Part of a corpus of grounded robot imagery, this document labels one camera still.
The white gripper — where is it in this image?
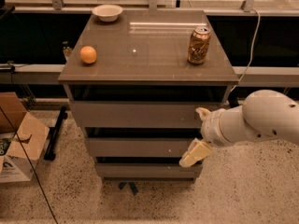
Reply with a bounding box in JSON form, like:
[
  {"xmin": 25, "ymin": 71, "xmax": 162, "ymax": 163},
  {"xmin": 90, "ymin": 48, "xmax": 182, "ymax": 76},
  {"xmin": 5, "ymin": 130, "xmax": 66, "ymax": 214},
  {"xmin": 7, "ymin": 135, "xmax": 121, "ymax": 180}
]
[{"xmin": 179, "ymin": 107, "xmax": 233, "ymax": 168}]

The grey drawer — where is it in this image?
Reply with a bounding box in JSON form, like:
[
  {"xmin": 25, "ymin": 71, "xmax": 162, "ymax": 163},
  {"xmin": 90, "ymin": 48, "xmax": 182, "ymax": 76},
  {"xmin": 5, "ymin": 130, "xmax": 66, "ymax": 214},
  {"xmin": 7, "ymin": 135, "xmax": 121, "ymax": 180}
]
[
  {"xmin": 95, "ymin": 163, "xmax": 203, "ymax": 179},
  {"xmin": 69, "ymin": 101, "xmax": 221, "ymax": 128},
  {"xmin": 85, "ymin": 138, "xmax": 192, "ymax": 158}
]

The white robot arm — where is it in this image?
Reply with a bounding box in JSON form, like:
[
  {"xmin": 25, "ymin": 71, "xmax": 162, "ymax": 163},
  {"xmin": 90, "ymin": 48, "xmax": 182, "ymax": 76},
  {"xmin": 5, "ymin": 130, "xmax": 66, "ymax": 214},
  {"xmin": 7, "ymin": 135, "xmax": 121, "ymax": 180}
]
[{"xmin": 179, "ymin": 90, "xmax": 299, "ymax": 168}]

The grey drawer cabinet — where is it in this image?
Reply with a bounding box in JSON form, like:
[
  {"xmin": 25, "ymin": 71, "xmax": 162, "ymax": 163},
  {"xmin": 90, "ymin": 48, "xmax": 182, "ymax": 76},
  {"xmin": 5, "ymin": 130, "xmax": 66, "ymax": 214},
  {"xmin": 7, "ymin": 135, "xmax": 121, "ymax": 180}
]
[{"xmin": 57, "ymin": 8, "xmax": 239, "ymax": 183}]

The grey bottom drawer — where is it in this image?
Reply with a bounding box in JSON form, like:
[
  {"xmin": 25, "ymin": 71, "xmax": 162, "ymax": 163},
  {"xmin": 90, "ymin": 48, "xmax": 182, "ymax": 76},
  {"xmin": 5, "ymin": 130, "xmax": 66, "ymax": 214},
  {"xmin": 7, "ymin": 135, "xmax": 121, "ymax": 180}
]
[{"xmin": 95, "ymin": 163, "xmax": 203, "ymax": 179}]

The grey top drawer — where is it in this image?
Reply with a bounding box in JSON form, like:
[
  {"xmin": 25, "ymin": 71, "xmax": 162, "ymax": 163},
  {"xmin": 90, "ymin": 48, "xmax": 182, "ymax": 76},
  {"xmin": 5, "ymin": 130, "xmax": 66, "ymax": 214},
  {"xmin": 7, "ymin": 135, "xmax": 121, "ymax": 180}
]
[{"xmin": 69, "ymin": 101, "xmax": 221, "ymax": 128}]

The black stand foot right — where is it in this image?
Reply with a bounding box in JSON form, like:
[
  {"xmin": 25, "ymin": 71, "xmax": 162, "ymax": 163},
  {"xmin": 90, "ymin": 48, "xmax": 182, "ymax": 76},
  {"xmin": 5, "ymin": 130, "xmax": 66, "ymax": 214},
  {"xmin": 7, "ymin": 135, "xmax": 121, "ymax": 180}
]
[{"xmin": 228, "ymin": 92, "xmax": 239, "ymax": 108}]

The black stand foot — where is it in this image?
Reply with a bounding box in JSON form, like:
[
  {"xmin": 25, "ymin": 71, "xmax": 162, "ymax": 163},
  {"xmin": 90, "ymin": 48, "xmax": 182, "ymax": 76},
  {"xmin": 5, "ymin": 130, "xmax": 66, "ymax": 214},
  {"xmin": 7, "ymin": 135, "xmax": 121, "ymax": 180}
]
[
  {"xmin": 228, "ymin": 92, "xmax": 239, "ymax": 108},
  {"xmin": 44, "ymin": 106, "xmax": 68, "ymax": 161}
]

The blue tape cross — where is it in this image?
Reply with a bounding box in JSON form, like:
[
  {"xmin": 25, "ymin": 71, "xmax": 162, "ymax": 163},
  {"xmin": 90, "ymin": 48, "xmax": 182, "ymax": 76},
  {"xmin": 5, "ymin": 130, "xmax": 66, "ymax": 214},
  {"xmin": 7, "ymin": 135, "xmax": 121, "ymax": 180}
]
[{"xmin": 117, "ymin": 181, "xmax": 139, "ymax": 197}]

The gold soda can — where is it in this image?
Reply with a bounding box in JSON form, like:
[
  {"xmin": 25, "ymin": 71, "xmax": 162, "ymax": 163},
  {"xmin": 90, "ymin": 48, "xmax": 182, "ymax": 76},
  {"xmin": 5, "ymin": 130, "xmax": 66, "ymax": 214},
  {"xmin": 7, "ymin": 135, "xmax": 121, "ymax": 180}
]
[{"xmin": 188, "ymin": 25, "xmax": 211, "ymax": 64}]

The orange fruit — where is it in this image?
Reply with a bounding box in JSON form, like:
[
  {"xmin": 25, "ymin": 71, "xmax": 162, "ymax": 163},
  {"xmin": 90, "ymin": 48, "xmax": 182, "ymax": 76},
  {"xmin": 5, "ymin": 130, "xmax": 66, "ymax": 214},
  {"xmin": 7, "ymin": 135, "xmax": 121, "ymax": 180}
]
[{"xmin": 79, "ymin": 46, "xmax": 97, "ymax": 63}]

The black stand foot left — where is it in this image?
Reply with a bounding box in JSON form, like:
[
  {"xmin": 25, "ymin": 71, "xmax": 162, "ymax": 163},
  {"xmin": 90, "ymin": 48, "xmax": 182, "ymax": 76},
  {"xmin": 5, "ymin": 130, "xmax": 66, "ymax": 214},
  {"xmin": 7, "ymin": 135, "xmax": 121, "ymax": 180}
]
[{"xmin": 44, "ymin": 106, "xmax": 68, "ymax": 161}]

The white bowl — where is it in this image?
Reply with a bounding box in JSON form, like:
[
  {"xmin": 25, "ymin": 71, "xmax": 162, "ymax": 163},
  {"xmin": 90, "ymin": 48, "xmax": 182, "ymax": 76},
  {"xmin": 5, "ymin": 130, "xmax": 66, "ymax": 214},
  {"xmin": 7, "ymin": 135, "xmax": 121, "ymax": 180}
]
[{"xmin": 92, "ymin": 5, "xmax": 122, "ymax": 22}]

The cardboard box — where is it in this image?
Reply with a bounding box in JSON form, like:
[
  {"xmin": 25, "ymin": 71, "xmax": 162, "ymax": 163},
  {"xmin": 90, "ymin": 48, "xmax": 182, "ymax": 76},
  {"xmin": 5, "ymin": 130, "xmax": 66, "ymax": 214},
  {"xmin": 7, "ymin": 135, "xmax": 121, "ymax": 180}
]
[{"xmin": 0, "ymin": 92, "xmax": 50, "ymax": 183}]

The white hanging cable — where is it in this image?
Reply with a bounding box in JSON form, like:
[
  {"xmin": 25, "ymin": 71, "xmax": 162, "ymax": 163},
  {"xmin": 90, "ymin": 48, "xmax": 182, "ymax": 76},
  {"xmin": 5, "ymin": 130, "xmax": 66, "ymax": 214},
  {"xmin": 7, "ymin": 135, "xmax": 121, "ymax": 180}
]
[{"xmin": 229, "ymin": 7, "xmax": 262, "ymax": 93}]

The black floor cable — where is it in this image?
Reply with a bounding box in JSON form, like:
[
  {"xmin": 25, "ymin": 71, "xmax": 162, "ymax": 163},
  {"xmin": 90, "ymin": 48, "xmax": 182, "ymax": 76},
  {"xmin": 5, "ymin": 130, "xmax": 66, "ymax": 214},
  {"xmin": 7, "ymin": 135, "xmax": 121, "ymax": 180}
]
[{"xmin": 0, "ymin": 107, "xmax": 59, "ymax": 224}]

